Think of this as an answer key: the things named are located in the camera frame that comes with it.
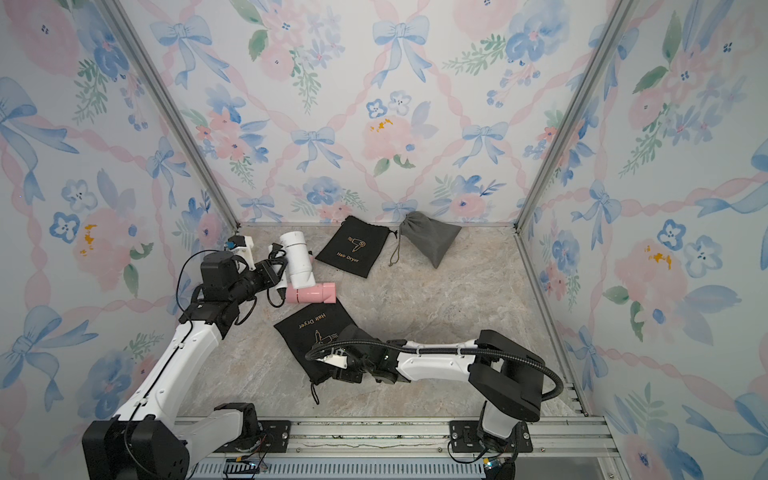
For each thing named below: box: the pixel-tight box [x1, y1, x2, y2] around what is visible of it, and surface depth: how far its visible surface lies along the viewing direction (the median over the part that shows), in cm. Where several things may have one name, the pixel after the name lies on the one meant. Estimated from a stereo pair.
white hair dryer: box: [275, 231, 316, 290], surface depth 82 cm
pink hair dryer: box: [286, 282, 337, 304], surface depth 97 cm
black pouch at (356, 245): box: [315, 215, 398, 279], surface depth 116 cm
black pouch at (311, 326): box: [273, 298, 357, 383], surface depth 94 cm
